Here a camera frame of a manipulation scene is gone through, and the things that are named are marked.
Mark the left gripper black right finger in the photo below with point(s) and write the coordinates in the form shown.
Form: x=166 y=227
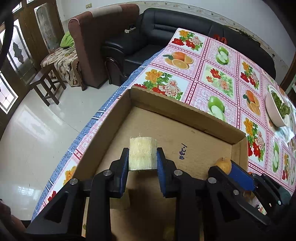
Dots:
x=175 y=183

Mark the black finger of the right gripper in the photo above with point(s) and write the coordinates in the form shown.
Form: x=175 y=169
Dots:
x=240 y=176
x=228 y=202

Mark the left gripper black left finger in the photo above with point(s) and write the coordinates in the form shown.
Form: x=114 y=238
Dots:
x=109 y=183

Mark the shallow cardboard box tray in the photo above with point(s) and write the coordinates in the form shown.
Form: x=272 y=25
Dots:
x=191 y=138

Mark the white bowl of greens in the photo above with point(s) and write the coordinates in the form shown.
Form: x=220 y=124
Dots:
x=272 y=101

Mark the wooden stool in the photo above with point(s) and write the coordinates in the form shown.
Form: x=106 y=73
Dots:
x=45 y=87

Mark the black sofa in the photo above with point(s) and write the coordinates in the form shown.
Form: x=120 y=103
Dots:
x=155 y=28

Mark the patterned seat cover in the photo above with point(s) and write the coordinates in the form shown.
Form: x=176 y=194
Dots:
x=66 y=63

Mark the green cushion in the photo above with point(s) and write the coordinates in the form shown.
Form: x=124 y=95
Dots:
x=67 y=41

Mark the brown armchair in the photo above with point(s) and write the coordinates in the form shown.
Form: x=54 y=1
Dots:
x=90 y=29

